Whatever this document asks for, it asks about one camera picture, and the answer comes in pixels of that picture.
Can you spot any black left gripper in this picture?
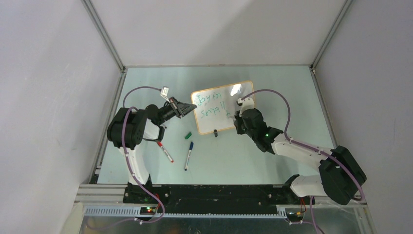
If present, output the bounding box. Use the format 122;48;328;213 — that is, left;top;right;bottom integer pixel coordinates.
157;97;197;125

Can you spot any green marker cap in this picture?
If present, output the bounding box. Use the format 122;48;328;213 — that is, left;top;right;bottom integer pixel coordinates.
185;132;192;139

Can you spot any yellow framed whiteboard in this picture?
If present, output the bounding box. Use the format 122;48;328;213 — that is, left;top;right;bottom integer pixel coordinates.
190;80;254;135

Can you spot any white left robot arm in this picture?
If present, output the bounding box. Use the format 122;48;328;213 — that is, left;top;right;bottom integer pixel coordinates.
107;97;197;203

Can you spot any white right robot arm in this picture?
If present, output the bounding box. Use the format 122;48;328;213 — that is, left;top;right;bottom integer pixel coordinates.
234;108;367;205

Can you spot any blue marker pen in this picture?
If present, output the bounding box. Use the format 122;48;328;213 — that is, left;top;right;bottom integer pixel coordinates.
184;141;194;171

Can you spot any red marker pen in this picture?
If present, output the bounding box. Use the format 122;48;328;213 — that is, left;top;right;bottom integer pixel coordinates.
157;142;174;163

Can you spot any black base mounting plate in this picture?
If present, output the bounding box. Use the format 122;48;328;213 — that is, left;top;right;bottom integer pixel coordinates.
123;183;310;215

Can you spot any right controller circuit board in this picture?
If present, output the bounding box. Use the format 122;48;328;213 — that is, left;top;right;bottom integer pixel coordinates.
286;212;304;223

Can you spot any controller circuit board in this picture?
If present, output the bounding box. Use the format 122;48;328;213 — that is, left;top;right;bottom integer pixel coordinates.
139;206;157;215
286;212;304;223

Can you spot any left controller circuit board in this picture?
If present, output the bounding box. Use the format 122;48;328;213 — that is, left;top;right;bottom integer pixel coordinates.
139;206;157;215

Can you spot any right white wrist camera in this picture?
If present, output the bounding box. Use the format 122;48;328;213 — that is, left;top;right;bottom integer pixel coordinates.
235;97;255;117

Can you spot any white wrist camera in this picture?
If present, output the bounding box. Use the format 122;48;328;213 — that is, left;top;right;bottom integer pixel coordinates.
160;86;170;102
235;97;255;117

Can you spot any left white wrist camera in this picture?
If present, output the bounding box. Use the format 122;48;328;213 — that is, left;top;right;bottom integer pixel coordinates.
160;86;170;102

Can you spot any left aluminium frame post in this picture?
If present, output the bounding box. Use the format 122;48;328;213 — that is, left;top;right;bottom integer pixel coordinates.
81;0;126;73

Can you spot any aluminium frame post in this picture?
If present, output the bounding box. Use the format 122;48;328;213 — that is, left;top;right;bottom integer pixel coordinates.
310;0;354;73
81;0;126;73

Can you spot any right aluminium frame post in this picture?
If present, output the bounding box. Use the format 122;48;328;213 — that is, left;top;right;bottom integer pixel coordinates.
310;0;354;73

